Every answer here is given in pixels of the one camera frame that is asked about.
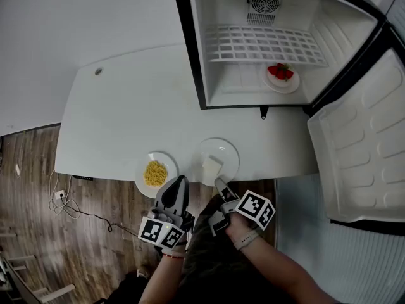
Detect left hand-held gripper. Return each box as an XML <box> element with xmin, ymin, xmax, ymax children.
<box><xmin>138</xmin><ymin>175</ymin><xmax>196</xmax><ymax>251</ymax></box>

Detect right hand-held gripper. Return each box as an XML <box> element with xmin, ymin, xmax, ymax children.
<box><xmin>208</xmin><ymin>177</ymin><xmax>277</xmax><ymax>237</ymax></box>

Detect white tofu block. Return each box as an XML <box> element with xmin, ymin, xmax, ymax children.
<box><xmin>201</xmin><ymin>154</ymin><xmax>225</xmax><ymax>179</ymax></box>

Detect white plate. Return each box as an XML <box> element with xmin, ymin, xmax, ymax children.
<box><xmin>135</xmin><ymin>150</ymin><xmax>180</xmax><ymax>199</ymax></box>
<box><xmin>261</xmin><ymin>62</ymin><xmax>301</xmax><ymax>94</ymax></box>
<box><xmin>191</xmin><ymin>137</ymin><xmax>240</xmax><ymax>187</ymax></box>

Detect red strawberries food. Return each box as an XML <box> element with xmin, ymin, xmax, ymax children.
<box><xmin>267</xmin><ymin>62</ymin><xmax>294</xmax><ymax>82</ymax></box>

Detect black mini fridge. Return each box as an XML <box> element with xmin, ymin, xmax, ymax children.
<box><xmin>170</xmin><ymin>0</ymin><xmax>405</xmax><ymax>237</ymax></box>

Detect person's left forearm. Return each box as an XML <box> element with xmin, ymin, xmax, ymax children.
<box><xmin>139</xmin><ymin>251</ymin><xmax>187</xmax><ymax>304</ymax></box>

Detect person's right forearm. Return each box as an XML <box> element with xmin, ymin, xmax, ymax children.
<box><xmin>240</xmin><ymin>232</ymin><xmax>342</xmax><ymax>304</ymax></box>

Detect white wire grid rack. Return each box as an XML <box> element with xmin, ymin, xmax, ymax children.
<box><xmin>204</xmin><ymin>25</ymin><xmax>329</xmax><ymax>68</ymax></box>

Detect grey fan vent cover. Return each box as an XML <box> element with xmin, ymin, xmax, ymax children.
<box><xmin>246</xmin><ymin>0</ymin><xmax>284</xmax><ymax>27</ymax></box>

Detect person's right hand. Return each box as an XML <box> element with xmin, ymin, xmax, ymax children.
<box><xmin>225</xmin><ymin>213</ymin><xmax>258</xmax><ymax>243</ymax></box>

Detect beige wrist watch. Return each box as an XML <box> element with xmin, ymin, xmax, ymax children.
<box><xmin>233</xmin><ymin>229</ymin><xmax>261</xmax><ymax>251</ymax></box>

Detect white window blinds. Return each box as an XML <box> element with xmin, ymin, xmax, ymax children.
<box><xmin>275</xmin><ymin>0</ymin><xmax>405</xmax><ymax>304</ymax></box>

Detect white wooden rack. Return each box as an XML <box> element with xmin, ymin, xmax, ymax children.
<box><xmin>0</xmin><ymin>251</ymin><xmax>77</xmax><ymax>304</ymax></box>

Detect black floor cable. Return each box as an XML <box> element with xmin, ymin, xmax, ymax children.
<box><xmin>61</xmin><ymin>198</ymin><xmax>140</xmax><ymax>234</ymax></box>

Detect white power cable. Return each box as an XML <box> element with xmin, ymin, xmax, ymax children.
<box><xmin>47</xmin><ymin>169</ymin><xmax>82</xmax><ymax>220</ymax></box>

